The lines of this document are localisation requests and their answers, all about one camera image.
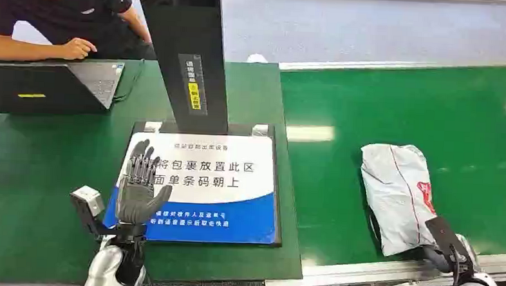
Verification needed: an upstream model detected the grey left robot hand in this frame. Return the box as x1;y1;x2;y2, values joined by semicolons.
114;138;175;227

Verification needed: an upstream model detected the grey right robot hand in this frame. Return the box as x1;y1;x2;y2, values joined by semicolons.
419;232;481;275

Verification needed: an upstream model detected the grey plastic parcel bag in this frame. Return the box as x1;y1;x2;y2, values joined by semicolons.
355;142;442;260

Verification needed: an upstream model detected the white blue instruction sign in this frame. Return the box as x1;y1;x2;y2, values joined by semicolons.
102;129;281;247

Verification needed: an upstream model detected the dark green table mat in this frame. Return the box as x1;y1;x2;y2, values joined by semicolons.
0;52;312;286

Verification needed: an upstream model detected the black yellow column label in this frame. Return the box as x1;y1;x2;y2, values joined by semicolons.
175;53;211;116

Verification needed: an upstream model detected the black laptop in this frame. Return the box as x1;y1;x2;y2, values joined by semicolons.
0;55;126;120

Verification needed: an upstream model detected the green conveyor belt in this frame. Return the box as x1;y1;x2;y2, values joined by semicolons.
271;55;506;276

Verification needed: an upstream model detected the person's right hand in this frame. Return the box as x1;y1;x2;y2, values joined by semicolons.
59;36;99;62

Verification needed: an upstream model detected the black scanner column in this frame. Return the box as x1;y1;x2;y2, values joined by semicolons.
128;0;235;136

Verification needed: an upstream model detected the small white object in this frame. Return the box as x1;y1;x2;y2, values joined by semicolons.
245;52;269;65

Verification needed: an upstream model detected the person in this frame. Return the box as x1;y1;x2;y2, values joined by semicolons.
0;0;160;68

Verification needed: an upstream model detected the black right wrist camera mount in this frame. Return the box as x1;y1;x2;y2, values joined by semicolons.
422;216;476;276

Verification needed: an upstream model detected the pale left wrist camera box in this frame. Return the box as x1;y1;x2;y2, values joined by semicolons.
68;185;108;235

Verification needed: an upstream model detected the aluminium conveyor side rail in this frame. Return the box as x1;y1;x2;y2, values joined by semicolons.
278;52;506;81
264;242;506;286

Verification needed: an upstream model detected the black cable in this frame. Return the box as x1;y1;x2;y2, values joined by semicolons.
111;58;147;105

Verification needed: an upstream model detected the black scanner base plate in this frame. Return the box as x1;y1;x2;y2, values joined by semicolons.
113;117;288;249

